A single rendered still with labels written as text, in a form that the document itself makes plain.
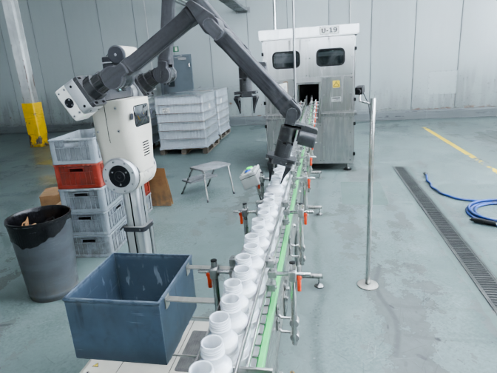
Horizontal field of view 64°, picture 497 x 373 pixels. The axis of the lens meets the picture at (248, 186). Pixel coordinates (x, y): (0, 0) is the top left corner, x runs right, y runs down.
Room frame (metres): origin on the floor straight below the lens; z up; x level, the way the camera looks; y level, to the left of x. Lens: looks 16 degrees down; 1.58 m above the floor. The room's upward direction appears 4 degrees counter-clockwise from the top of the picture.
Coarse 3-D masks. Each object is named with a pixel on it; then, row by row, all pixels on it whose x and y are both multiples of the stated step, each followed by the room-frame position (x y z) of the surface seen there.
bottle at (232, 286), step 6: (228, 282) 0.73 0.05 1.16; (234, 282) 0.74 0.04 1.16; (240, 282) 0.72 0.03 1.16; (228, 288) 0.71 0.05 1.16; (234, 288) 0.71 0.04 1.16; (240, 288) 0.71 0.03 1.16; (240, 294) 0.71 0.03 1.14; (240, 300) 0.71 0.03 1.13; (246, 300) 0.72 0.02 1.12; (246, 306) 0.71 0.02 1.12; (246, 312) 0.71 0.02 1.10
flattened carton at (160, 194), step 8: (160, 168) 4.62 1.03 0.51; (160, 176) 4.64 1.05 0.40; (152, 184) 4.68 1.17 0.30; (160, 184) 4.67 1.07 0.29; (168, 184) 4.67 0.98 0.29; (152, 192) 4.71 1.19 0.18; (160, 192) 4.69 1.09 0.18; (168, 192) 4.68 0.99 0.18; (152, 200) 4.73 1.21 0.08; (160, 200) 4.71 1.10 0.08; (168, 200) 4.69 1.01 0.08
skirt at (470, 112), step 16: (368, 112) 11.07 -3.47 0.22; (384, 112) 10.99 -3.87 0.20; (400, 112) 10.91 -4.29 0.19; (416, 112) 10.83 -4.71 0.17; (432, 112) 10.75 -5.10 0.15; (448, 112) 10.68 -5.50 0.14; (464, 112) 10.60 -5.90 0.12; (480, 112) 10.53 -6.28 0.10; (496, 112) 10.45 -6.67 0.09; (0, 128) 13.30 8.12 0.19; (16, 128) 13.18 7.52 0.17; (48, 128) 12.96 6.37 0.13; (64, 128) 12.85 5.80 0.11; (80, 128) 12.75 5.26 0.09
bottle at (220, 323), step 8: (216, 312) 0.62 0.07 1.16; (224, 312) 0.62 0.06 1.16; (216, 320) 0.62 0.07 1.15; (224, 320) 0.62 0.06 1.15; (216, 328) 0.59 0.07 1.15; (224, 328) 0.59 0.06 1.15; (224, 336) 0.59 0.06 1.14; (232, 336) 0.60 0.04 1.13; (224, 344) 0.58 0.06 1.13; (232, 344) 0.59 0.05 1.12; (232, 352) 0.59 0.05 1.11; (232, 360) 0.58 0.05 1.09
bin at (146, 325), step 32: (128, 256) 1.35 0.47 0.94; (160, 256) 1.33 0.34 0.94; (96, 288) 1.23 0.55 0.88; (128, 288) 1.36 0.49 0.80; (160, 288) 1.33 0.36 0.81; (192, 288) 1.29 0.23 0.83; (96, 320) 1.05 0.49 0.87; (128, 320) 1.03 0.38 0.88; (160, 320) 1.01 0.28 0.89; (96, 352) 1.05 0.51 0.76; (128, 352) 1.03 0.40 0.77; (160, 352) 1.01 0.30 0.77
